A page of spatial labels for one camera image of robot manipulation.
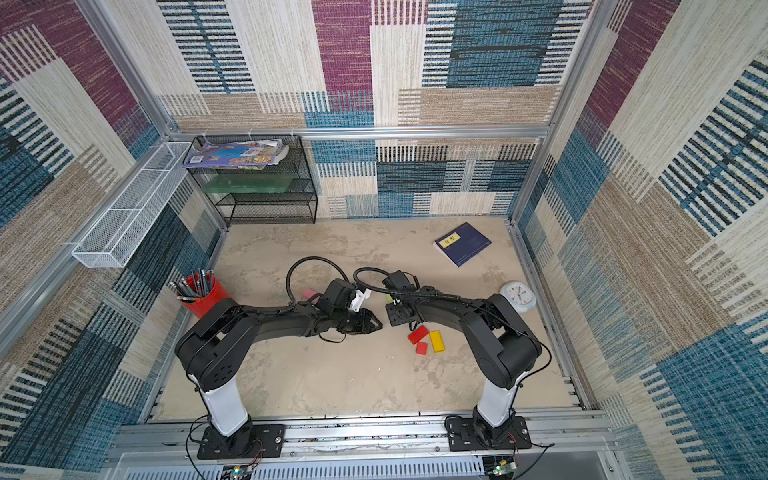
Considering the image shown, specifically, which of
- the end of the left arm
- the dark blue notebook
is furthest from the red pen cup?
the dark blue notebook

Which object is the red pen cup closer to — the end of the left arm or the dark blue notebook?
the end of the left arm

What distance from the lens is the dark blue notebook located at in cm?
110
